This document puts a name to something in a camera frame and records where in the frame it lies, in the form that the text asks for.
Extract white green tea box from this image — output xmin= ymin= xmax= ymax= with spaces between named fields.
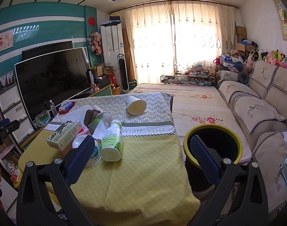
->
xmin=46 ymin=120 xmax=83 ymax=151

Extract white round tub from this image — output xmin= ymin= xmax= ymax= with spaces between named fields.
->
xmin=72 ymin=135 xmax=102 ymax=167

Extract pink strawberry milk carton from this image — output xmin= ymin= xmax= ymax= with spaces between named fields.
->
xmin=61 ymin=126 xmax=91 ymax=156

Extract green clear plastic bottle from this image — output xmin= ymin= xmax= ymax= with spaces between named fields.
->
xmin=88 ymin=113 xmax=103 ymax=134

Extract green white plastic bottle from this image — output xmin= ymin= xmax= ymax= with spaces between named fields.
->
xmin=100 ymin=120 xmax=123 ymax=162

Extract white paper cup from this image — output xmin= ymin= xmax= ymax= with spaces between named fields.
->
xmin=126 ymin=96 xmax=147 ymax=116

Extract white plastic drawer unit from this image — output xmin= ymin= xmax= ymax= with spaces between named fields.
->
xmin=0 ymin=84 xmax=34 ymax=145

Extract clear plastic bag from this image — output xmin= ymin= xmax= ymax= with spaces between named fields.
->
xmin=35 ymin=110 xmax=50 ymax=127

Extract clear water bottle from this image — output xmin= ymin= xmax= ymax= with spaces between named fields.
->
xmin=49 ymin=100 xmax=58 ymax=116

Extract red tray with box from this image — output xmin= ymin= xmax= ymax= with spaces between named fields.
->
xmin=58 ymin=102 xmax=75 ymax=114

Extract black bin yellow rim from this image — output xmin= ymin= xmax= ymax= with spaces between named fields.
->
xmin=183 ymin=124 xmax=243 ymax=195

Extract large black television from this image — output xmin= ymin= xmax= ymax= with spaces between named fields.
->
xmin=15 ymin=47 xmax=91 ymax=121

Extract beige sofa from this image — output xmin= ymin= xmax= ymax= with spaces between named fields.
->
xmin=216 ymin=61 xmax=287 ymax=220

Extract floral bed sheet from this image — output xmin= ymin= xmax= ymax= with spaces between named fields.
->
xmin=131 ymin=84 xmax=251 ymax=165

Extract artificial flower decoration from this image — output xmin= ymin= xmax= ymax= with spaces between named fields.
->
xmin=87 ymin=30 xmax=102 ymax=55

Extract black tower fan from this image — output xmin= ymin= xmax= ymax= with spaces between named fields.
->
xmin=117 ymin=54 xmax=129 ymax=93

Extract glass coffee table clutter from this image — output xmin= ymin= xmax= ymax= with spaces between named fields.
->
xmin=160 ymin=70 xmax=214 ymax=86

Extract white standing air conditioner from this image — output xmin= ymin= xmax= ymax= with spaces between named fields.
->
xmin=100 ymin=21 xmax=125 ymax=74

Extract pile of plush toys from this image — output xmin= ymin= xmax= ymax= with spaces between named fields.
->
xmin=214 ymin=49 xmax=287 ymax=88

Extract stacked cardboard boxes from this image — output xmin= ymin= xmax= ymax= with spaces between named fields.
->
xmin=235 ymin=26 xmax=258 ymax=52

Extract cream window curtains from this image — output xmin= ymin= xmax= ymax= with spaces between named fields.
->
xmin=118 ymin=1 xmax=236 ymax=84

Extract framed landscape painting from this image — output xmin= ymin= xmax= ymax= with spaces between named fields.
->
xmin=273 ymin=0 xmax=287 ymax=40

